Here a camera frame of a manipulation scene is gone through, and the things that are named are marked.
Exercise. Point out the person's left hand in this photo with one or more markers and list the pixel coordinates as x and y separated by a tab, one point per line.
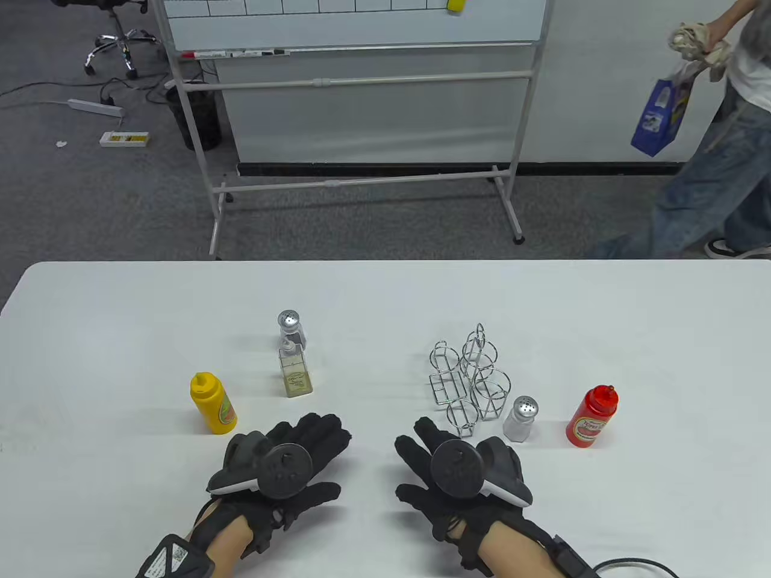
316	435

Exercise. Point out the person's right hand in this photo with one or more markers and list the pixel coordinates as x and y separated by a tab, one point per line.
415	457

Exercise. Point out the square clear oil seasoning bottle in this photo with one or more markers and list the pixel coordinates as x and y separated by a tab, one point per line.
295	376

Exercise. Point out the yellow squeeze seasoning bottle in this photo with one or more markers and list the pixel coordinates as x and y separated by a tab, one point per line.
212	406

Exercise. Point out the white salt shaker seasoning bottle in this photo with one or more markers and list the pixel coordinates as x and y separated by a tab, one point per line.
521	418

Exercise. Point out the dark pepper shaker seasoning bottle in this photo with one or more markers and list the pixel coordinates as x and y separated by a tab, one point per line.
290	322

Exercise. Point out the red squeeze seasoning bottle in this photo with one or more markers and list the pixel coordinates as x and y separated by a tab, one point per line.
593	418

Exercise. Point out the person's right forearm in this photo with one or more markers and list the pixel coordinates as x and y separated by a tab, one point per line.
518	551

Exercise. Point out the black round right hand controller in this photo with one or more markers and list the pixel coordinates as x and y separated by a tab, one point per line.
458	472

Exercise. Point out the black round hand controller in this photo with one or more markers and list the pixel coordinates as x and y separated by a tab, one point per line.
458	472
283	472

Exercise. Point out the black round left hand controller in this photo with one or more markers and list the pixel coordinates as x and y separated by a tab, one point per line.
283	472

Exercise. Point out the black mesh waste bin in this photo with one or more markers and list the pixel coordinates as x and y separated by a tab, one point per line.
202	120

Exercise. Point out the white and yellow flat box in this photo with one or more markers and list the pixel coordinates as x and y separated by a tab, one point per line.
124	139

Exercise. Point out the black whiteboard marker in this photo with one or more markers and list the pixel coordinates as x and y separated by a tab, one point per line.
246	53
276	52

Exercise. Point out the white power strip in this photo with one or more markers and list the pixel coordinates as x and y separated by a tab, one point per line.
96	108

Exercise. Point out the red whiteboard marker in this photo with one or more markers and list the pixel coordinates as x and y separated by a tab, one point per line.
205	55

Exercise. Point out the whiteboard on rolling stand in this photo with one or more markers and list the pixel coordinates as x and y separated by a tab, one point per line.
361	24

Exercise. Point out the blue shopping bag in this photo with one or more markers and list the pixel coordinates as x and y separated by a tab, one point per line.
659	120

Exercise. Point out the office chair base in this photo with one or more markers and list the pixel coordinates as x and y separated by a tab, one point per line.
114	39

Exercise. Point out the yellow whiteboard eraser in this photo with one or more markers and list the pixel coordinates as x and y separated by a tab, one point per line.
456	5

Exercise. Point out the beige cloth bundle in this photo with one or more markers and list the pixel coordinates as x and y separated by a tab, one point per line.
692	42

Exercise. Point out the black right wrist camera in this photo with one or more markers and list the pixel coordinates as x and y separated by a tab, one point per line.
569	560

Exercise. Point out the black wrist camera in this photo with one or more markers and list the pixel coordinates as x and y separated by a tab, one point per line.
174	557
569	560

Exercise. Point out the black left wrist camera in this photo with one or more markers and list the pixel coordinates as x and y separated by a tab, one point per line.
174	557

